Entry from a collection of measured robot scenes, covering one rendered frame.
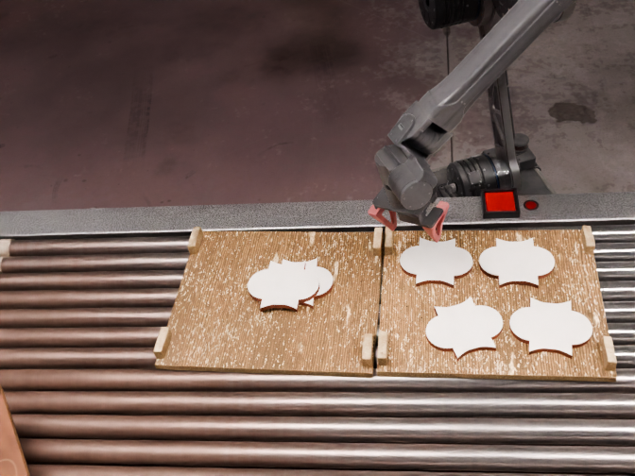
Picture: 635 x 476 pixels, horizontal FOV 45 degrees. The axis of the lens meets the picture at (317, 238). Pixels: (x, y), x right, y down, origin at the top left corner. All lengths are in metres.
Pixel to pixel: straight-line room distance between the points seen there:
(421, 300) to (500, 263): 0.17
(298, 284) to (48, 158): 2.34
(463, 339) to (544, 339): 0.14
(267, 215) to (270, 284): 0.25
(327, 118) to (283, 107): 0.23
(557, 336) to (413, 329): 0.26
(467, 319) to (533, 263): 0.19
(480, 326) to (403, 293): 0.17
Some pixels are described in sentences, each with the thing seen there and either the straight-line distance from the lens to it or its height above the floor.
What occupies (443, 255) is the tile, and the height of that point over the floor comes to 0.95.
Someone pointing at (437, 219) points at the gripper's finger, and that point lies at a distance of 1.37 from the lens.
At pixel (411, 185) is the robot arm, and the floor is 1.24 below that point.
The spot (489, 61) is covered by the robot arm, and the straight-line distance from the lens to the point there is 1.27.
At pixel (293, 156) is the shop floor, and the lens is 3.29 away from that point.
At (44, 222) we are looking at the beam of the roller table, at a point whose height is 0.92.
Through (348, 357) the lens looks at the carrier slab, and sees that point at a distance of 1.41.
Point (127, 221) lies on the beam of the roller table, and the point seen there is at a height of 0.91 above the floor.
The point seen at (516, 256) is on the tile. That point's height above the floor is 0.95.
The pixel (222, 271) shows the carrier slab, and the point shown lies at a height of 0.94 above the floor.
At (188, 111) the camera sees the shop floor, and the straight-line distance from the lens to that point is 3.68.
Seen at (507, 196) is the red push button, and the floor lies 0.93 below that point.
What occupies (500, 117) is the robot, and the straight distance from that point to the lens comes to 2.57.
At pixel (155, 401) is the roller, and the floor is 0.92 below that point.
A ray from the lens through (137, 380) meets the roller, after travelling 1.50.
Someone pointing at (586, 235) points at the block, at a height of 0.96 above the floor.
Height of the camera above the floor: 2.09
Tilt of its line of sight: 46 degrees down
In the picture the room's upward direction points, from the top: 10 degrees counter-clockwise
